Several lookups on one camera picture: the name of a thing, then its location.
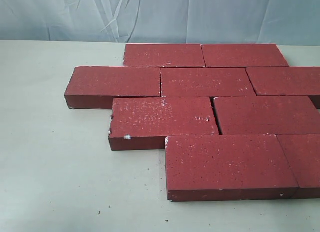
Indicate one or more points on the red brick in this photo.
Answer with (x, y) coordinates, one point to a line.
(243, 55)
(144, 123)
(205, 82)
(303, 154)
(95, 87)
(227, 167)
(163, 55)

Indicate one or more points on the red brick third row right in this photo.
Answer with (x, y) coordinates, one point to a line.
(278, 115)

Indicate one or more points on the red brick second row right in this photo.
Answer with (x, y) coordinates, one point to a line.
(286, 81)

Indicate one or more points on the white fabric backdrop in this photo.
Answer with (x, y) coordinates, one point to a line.
(284, 22)

